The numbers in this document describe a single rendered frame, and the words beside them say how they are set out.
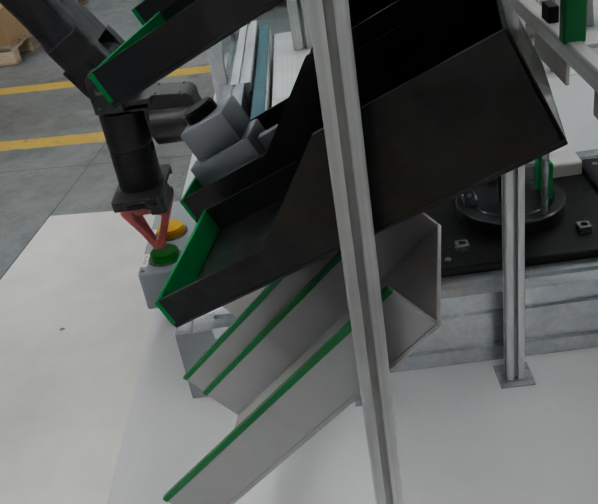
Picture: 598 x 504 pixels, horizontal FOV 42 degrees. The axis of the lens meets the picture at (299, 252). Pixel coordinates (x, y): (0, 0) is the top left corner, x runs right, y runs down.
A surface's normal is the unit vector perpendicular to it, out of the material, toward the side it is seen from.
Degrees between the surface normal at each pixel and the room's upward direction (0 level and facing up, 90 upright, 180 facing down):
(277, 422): 90
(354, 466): 0
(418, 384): 0
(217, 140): 90
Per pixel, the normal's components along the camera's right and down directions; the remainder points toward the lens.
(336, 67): 0.02, 0.51
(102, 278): -0.15, -0.85
